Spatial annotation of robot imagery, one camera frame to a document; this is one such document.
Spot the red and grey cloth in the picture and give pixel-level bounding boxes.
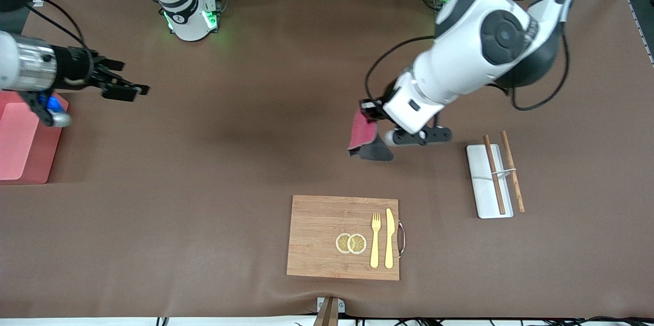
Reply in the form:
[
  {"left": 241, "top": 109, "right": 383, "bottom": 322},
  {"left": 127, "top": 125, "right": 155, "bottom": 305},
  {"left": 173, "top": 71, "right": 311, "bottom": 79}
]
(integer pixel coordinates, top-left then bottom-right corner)
[{"left": 347, "top": 109, "right": 395, "bottom": 162}]

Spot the pink plastic bin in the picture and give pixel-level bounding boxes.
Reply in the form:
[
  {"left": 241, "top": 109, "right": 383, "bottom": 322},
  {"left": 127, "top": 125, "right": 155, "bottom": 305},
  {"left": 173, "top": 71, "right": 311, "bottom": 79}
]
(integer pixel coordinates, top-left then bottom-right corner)
[{"left": 0, "top": 92, "right": 69, "bottom": 185}]

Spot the yellow knife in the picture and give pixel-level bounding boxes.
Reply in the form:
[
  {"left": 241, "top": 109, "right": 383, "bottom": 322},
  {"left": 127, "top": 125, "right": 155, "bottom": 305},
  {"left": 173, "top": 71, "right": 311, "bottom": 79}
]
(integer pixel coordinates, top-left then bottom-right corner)
[{"left": 384, "top": 208, "right": 395, "bottom": 269}]

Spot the yellow fork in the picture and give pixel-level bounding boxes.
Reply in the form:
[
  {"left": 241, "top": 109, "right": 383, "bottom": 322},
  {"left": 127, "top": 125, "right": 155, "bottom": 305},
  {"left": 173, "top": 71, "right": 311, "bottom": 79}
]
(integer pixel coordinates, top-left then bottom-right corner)
[{"left": 370, "top": 213, "right": 382, "bottom": 269}]

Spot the wooden cutting board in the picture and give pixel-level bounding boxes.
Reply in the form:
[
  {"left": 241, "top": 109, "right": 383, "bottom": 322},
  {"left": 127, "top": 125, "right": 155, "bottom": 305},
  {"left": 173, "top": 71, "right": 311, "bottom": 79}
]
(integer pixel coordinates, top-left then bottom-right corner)
[{"left": 286, "top": 195, "right": 407, "bottom": 282}]

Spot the white rectangular tray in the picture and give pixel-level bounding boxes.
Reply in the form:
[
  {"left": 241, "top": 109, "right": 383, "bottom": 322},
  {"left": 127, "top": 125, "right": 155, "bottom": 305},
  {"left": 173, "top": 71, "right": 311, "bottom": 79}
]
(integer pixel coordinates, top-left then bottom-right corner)
[{"left": 466, "top": 144, "right": 514, "bottom": 219}]

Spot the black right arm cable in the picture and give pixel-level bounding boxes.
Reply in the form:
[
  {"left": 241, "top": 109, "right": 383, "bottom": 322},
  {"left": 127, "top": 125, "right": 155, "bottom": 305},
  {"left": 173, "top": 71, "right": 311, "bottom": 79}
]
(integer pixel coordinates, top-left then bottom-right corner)
[{"left": 25, "top": 0, "right": 95, "bottom": 79}]

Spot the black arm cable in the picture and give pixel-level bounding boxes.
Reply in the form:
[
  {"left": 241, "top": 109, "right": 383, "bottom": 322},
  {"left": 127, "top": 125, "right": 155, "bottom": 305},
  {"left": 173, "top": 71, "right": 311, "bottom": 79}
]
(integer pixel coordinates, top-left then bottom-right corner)
[
  {"left": 25, "top": 0, "right": 95, "bottom": 79},
  {"left": 364, "top": 0, "right": 571, "bottom": 112}
]

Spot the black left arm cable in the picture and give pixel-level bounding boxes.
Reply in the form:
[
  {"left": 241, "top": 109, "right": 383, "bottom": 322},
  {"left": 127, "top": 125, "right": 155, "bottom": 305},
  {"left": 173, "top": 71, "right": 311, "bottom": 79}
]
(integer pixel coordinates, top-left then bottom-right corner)
[{"left": 364, "top": 0, "right": 571, "bottom": 112}]

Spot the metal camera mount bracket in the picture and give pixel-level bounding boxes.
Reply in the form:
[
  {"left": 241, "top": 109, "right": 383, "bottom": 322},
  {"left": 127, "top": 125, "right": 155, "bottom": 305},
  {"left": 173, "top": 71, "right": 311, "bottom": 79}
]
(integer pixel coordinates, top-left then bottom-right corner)
[{"left": 313, "top": 297, "right": 346, "bottom": 326}]

